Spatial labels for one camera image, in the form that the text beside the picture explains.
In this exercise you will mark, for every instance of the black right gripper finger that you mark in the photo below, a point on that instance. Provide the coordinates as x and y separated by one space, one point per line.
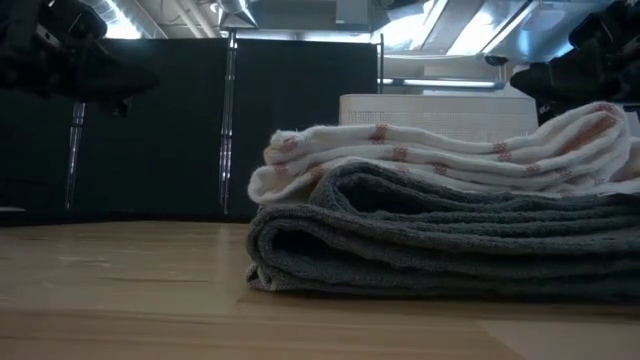
545 82
547 110

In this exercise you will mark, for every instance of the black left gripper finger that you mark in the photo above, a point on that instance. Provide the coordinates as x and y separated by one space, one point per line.
125 80
117 107

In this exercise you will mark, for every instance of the white towel with red checks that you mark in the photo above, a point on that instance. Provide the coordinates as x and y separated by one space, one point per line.
450 160

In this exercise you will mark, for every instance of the dark grey terry towel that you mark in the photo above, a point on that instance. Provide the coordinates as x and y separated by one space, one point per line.
450 250

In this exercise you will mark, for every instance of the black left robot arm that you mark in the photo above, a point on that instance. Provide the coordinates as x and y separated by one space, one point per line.
45 20

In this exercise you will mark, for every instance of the black folding partition screen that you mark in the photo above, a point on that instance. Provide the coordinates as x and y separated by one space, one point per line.
175 125

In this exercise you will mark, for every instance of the long LED light bar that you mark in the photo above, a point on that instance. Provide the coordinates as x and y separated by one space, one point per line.
450 83

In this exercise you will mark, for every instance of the white plastic basket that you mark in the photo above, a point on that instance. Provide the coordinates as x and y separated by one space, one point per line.
440 112

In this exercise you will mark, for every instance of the black ceiling security camera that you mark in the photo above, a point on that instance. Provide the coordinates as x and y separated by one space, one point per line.
495 60

